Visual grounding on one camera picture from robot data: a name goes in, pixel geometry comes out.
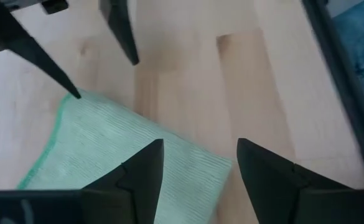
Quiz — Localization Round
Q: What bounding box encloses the black aluminium table frame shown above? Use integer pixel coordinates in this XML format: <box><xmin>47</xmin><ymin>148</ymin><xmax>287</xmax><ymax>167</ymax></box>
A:
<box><xmin>301</xmin><ymin>0</ymin><xmax>364</xmax><ymax>178</ymax></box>

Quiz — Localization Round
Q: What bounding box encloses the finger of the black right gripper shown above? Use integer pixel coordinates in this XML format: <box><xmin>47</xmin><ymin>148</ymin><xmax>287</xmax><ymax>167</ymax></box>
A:
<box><xmin>99</xmin><ymin>0</ymin><xmax>140</xmax><ymax>67</ymax></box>
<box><xmin>0</xmin><ymin>0</ymin><xmax>82</xmax><ymax>100</ymax></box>

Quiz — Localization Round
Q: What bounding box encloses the dark blue cloth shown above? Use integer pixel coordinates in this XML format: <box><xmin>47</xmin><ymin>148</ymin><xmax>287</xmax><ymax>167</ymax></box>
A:
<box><xmin>327</xmin><ymin>0</ymin><xmax>364</xmax><ymax>125</ymax></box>

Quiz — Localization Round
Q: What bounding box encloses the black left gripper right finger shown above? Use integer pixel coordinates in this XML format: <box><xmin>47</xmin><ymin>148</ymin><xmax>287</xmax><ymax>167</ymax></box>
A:
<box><xmin>236</xmin><ymin>138</ymin><xmax>364</xmax><ymax>224</ymax></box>

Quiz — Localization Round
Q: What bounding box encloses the pale green microfiber towel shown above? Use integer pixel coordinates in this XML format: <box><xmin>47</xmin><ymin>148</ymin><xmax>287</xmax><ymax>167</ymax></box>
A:
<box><xmin>16</xmin><ymin>89</ymin><xmax>233</xmax><ymax>224</ymax></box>

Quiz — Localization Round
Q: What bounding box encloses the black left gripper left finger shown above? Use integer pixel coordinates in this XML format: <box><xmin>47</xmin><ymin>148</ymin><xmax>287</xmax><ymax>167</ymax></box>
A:
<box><xmin>0</xmin><ymin>138</ymin><xmax>165</xmax><ymax>224</ymax></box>

